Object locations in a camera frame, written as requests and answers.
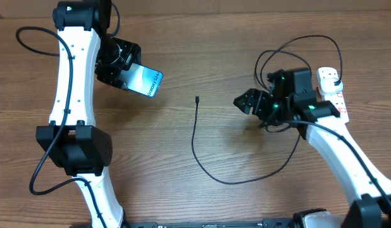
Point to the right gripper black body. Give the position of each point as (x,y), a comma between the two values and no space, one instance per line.
(266,109)

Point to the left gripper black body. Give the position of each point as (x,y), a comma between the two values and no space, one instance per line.
(115,56)

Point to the Samsung Galaxy smartphone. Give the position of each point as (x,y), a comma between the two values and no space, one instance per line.
(141,79)

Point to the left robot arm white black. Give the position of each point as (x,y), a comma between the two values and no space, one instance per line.
(71,139)

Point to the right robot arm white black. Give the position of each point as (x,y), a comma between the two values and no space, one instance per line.
(292,100)

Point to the white charger adapter plug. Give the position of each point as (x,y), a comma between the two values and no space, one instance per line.
(330,86)

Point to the white power strip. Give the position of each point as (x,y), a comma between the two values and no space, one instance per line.
(336,99)

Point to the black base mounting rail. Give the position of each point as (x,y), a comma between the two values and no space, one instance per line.
(211,224)

